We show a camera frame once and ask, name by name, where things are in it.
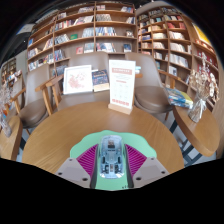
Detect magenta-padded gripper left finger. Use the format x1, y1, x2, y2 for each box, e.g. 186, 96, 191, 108
54, 143, 100, 189

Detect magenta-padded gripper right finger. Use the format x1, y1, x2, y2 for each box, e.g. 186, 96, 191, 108
123, 143, 170, 189

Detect transparent blue computer mouse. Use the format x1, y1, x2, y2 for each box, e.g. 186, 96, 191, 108
97, 134, 127, 179

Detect green smiley mouse pad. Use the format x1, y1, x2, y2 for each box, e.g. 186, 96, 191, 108
69, 129, 158, 192

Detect white sign on wooden base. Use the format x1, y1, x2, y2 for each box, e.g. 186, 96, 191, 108
107, 59, 137, 116

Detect stack of colourful books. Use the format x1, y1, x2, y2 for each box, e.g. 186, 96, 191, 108
165, 87, 194, 110

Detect white picture book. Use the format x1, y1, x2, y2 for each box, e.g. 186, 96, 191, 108
62, 64, 94, 95

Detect dark blue book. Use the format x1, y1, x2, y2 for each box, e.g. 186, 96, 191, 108
91, 69, 111, 93

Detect distant wooden bookshelf unit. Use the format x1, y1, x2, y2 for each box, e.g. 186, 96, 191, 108
0, 58, 23, 88

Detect curved wooden bookshelf unit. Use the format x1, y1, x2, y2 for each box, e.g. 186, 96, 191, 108
134, 6, 224, 111

